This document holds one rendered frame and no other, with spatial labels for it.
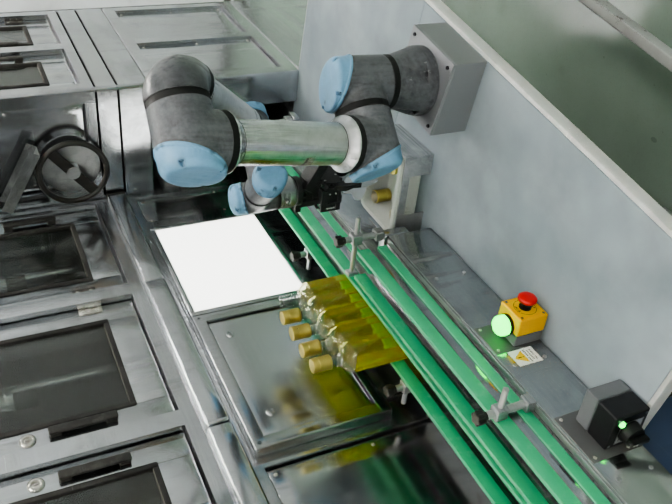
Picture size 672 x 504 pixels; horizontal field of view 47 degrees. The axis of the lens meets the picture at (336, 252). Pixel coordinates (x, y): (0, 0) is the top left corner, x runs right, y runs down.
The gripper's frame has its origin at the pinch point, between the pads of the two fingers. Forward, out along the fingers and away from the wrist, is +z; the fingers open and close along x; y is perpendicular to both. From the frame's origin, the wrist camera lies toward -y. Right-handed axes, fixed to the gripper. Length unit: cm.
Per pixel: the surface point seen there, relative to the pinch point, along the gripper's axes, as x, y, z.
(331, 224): -10.6, 22.3, -2.5
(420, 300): 35.8, 11.7, -3.4
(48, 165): -72, 29, -67
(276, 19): -120, 7, 24
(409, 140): -0.2, -7.4, 10.7
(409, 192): 7.8, 2.5, 8.0
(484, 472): 71, 27, -6
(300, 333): 24.5, 24.7, -26.5
